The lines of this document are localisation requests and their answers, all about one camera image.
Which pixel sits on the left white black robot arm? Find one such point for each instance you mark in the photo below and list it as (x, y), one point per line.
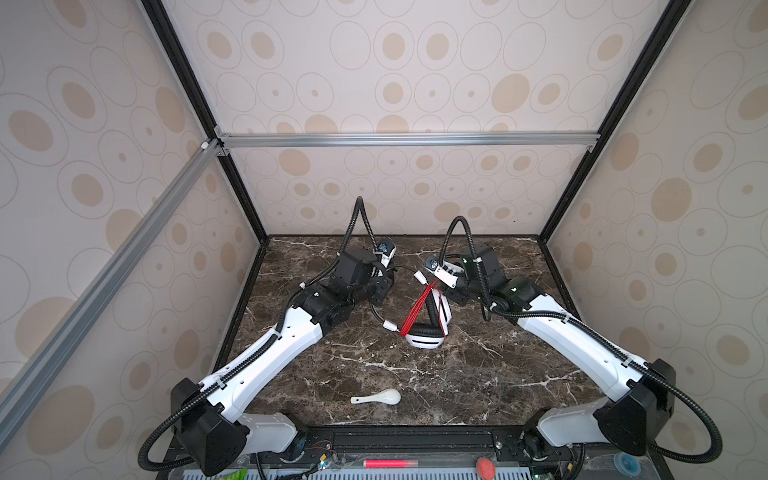
(208, 425)

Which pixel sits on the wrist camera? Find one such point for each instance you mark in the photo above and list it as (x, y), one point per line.
(449, 274)
(386, 250)

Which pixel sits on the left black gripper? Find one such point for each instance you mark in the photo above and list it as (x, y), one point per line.
(383, 284)

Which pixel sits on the blue tape roll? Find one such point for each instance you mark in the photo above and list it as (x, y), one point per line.
(627, 465)

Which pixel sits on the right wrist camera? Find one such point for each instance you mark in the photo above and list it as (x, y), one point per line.
(449, 274)

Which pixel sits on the silver aluminium rail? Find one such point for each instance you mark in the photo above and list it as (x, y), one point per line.
(228, 141)
(43, 368)

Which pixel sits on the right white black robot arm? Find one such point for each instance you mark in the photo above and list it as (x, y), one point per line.
(638, 396)

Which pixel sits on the silver aluminium back rail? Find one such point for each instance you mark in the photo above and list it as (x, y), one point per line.
(228, 141)

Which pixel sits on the silver aluminium left rail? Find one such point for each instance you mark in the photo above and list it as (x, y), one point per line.
(43, 368)

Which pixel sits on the white ceramic spoon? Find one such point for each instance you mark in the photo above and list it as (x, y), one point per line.
(388, 397)

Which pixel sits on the white black headphones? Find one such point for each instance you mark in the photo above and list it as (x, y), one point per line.
(427, 324)

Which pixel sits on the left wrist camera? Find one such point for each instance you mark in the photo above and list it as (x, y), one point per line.
(386, 250)

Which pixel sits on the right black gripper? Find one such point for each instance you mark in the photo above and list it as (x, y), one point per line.
(454, 296)

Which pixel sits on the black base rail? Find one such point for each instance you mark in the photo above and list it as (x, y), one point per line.
(432, 452)

